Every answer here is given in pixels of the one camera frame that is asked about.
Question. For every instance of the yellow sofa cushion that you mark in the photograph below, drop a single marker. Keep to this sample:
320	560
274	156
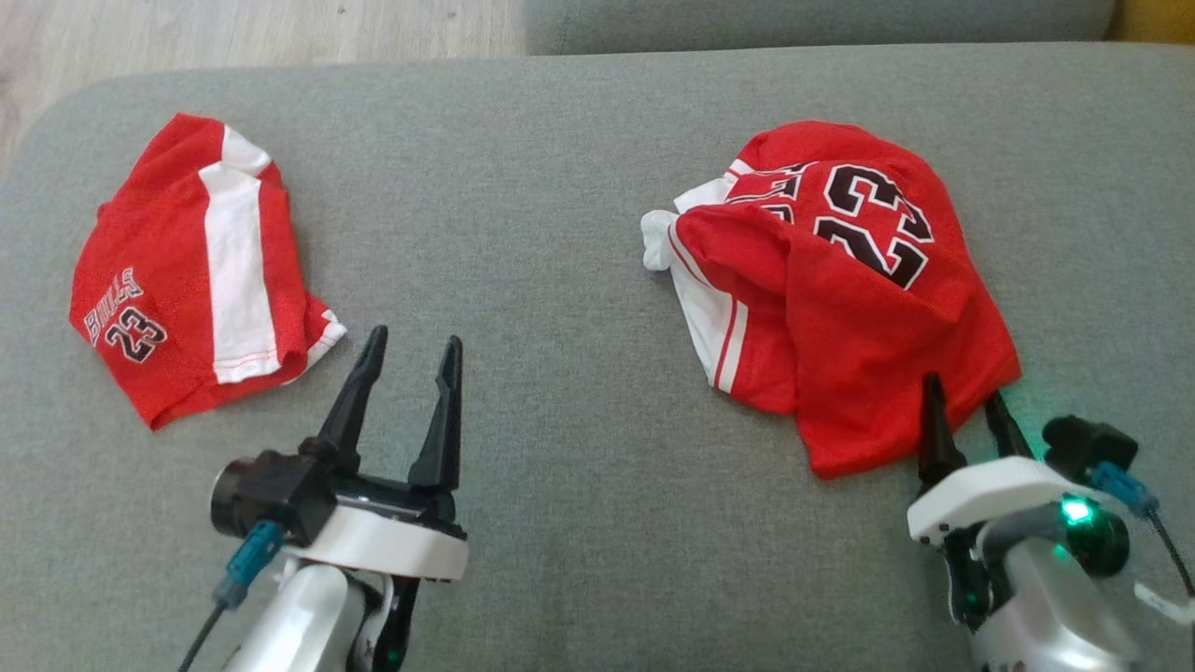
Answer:
1158	19

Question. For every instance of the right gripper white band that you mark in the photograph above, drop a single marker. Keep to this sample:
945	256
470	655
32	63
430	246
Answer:
999	490

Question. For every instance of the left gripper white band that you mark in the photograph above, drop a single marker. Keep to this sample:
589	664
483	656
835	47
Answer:
401	541

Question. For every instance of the small grey sofa cushion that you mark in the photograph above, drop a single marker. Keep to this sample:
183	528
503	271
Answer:
794	23

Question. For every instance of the red basketball shorts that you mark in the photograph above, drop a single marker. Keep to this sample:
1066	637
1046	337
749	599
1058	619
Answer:
159	252

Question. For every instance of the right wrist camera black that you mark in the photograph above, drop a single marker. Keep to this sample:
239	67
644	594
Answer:
1083	443

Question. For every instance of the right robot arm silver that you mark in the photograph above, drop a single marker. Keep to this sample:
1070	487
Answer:
1055	616

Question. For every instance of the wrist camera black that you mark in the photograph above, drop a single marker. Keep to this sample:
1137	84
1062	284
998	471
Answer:
1083	443
271	495

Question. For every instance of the red basketball jersey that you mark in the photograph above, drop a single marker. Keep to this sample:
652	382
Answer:
868	355

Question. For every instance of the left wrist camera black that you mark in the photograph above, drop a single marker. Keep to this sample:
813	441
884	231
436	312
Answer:
271	495

